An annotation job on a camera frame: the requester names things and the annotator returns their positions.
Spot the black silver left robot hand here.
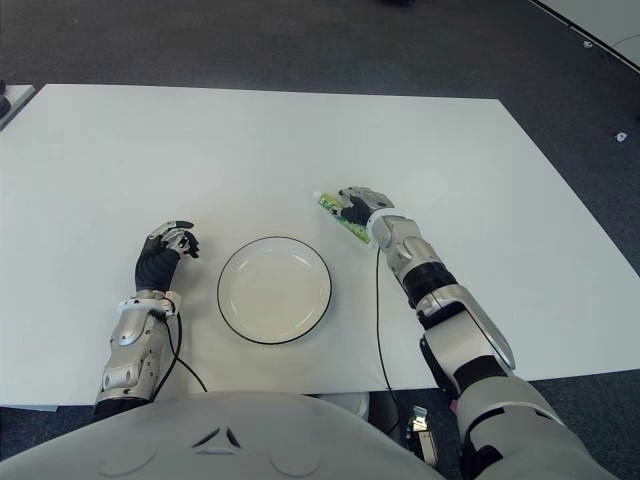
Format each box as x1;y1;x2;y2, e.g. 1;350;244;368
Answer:
134;218;201;293

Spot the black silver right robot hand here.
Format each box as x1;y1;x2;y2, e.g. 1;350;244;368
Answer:
337;186;397;229

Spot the green toothpaste tube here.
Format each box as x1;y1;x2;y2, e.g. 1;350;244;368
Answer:
310;189;372;246

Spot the white plate with black rim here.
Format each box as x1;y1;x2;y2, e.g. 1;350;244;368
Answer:
216;235;333;346

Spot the grey robot torso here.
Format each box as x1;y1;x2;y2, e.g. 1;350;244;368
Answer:
0;392;446;480

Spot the white side table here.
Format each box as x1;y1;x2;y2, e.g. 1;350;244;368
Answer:
0;83;36;133

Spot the white desk with black edge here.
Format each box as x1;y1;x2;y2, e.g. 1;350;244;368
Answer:
529;0;640;69

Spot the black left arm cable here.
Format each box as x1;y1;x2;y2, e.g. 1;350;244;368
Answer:
153;308;209;395

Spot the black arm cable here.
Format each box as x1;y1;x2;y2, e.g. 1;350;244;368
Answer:
374;246;402;442
153;308;209;395

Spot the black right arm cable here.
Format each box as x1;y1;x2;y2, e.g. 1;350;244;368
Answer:
374;246;402;442

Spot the silver metal bracket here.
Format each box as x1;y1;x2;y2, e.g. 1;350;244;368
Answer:
406;403;439;467

